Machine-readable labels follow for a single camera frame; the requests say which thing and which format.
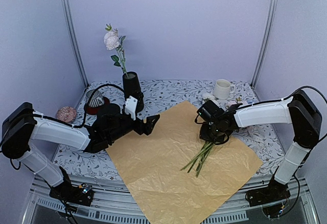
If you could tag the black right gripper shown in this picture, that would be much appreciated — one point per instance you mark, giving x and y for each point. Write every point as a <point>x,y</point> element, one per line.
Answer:
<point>203,134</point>

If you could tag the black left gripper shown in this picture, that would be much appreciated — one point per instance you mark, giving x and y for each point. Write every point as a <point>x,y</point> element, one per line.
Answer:
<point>141,130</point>

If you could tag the artificial flower bouquet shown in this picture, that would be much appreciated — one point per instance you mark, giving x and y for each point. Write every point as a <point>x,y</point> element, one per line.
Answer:
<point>204,152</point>

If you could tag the orange wrapping paper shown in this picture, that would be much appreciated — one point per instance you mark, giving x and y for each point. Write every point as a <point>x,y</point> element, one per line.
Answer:
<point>153,169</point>

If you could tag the white rose stem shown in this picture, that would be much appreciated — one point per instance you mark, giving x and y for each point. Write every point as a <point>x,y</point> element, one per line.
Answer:
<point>113,41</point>

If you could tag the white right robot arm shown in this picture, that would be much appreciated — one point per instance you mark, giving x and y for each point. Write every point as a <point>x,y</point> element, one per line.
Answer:
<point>296,109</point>

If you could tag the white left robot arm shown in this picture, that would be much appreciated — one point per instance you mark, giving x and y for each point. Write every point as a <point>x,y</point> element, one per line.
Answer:
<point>25,125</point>

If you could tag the tall black vase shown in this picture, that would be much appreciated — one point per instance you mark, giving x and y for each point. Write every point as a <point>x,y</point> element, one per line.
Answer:
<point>131,87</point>

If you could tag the cream ceramic mug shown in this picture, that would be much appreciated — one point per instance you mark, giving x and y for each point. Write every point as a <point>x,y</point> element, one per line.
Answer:
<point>223,89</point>

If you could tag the floral patterned tablecloth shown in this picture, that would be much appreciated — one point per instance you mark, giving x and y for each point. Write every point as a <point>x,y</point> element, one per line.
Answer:
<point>160,95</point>

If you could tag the striped black white cup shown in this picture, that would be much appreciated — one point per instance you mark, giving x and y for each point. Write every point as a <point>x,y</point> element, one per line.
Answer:
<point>94,98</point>

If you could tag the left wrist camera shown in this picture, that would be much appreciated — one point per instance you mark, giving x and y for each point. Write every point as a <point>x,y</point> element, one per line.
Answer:
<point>134,104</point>

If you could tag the aluminium front rail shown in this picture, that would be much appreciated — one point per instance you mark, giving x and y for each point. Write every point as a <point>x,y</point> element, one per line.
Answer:
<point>112,203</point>

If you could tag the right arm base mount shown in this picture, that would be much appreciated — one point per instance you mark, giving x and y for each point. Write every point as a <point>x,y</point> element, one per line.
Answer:
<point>275,191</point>

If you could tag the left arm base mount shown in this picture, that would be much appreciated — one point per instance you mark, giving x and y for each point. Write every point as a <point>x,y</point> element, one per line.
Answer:
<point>81,195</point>

